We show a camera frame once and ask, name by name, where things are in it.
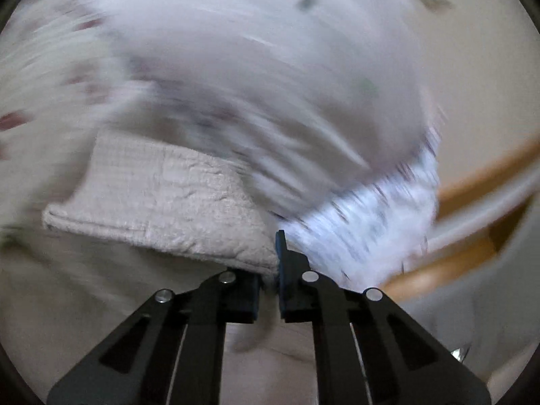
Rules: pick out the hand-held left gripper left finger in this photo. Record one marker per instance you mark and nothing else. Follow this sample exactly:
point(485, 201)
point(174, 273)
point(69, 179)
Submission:
point(253, 299)

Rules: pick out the floral printed bedsheet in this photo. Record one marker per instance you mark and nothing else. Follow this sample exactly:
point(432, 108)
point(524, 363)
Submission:
point(46, 105)

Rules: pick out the white waffle-knit cloth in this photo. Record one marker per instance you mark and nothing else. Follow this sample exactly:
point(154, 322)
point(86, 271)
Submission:
point(168, 202)

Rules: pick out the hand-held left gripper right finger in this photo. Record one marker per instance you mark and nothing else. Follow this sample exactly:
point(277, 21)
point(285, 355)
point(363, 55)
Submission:
point(283, 280)

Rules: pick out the pale printed garment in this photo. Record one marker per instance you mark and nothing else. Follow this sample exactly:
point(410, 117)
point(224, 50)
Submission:
point(270, 105)

